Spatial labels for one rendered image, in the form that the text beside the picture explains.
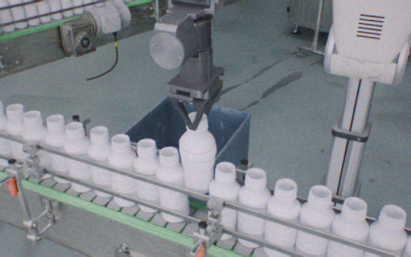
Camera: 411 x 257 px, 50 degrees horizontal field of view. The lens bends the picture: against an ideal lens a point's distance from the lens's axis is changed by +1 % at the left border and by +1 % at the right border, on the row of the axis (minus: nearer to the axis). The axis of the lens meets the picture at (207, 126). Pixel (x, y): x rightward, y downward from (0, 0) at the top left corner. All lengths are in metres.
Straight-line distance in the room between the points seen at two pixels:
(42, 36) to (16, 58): 0.16
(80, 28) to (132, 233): 1.34
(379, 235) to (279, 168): 2.02
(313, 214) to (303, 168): 2.02
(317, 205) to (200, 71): 0.31
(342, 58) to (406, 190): 1.66
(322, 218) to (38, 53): 1.69
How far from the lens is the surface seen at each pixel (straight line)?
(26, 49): 2.18
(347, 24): 1.24
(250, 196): 0.82
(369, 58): 1.27
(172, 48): 0.64
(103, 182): 1.00
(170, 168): 0.87
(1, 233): 2.57
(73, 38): 2.15
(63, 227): 1.15
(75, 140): 0.99
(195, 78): 0.73
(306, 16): 4.83
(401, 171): 2.98
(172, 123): 1.59
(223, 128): 1.50
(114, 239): 1.05
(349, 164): 1.48
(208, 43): 0.71
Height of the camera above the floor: 1.66
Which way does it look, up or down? 32 degrees down
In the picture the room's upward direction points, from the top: straight up
